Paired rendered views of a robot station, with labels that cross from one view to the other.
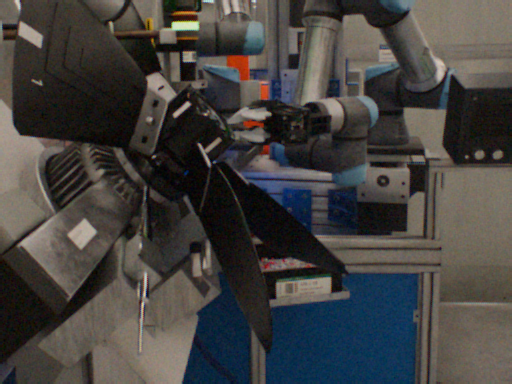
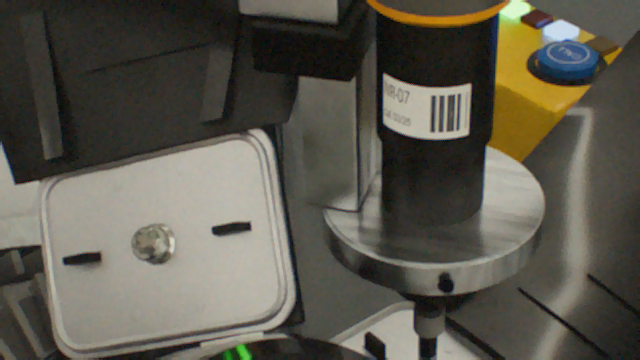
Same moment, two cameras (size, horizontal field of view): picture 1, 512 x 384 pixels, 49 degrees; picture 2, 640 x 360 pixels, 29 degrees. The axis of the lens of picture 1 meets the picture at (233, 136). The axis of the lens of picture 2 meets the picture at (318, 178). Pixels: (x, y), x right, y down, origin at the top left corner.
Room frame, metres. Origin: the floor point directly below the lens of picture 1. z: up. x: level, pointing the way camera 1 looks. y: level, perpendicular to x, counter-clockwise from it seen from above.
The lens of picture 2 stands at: (0.75, -0.14, 1.50)
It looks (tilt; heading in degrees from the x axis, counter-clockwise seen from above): 35 degrees down; 49
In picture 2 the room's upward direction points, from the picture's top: 2 degrees counter-clockwise
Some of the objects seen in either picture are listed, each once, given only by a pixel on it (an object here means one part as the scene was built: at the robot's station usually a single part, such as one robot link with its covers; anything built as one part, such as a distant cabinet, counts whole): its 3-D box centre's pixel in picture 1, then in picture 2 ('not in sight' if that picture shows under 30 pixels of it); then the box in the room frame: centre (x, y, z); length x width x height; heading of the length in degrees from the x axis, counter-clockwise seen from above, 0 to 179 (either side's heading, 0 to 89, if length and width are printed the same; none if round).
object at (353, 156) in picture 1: (342, 158); not in sight; (1.24, -0.24, 1.08); 0.11 x 0.08 x 0.11; 50
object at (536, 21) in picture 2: not in sight; (536, 19); (1.39, 0.36, 1.08); 0.02 x 0.02 x 0.01; 86
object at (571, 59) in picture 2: not in sight; (567, 61); (1.36, 0.30, 1.08); 0.04 x 0.04 x 0.02
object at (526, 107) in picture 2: not in sight; (514, 103); (1.36, 0.35, 1.02); 0.16 x 0.10 x 0.11; 86
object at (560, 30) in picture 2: not in sight; (561, 31); (1.39, 0.34, 1.08); 0.02 x 0.02 x 0.01; 86
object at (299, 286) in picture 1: (283, 269); not in sight; (1.17, -0.10, 0.85); 0.22 x 0.17 x 0.07; 101
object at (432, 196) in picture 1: (432, 198); not in sight; (1.31, -0.47, 0.96); 0.03 x 0.03 x 0.20; 86
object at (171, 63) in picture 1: (181, 59); (402, 91); (0.98, 0.09, 1.31); 0.09 x 0.07 x 0.10; 121
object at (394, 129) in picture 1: (383, 124); not in sight; (1.66, -0.45, 1.09); 0.15 x 0.15 x 0.10
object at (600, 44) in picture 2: not in sight; (600, 46); (1.39, 0.30, 1.08); 0.02 x 0.02 x 0.01; 86
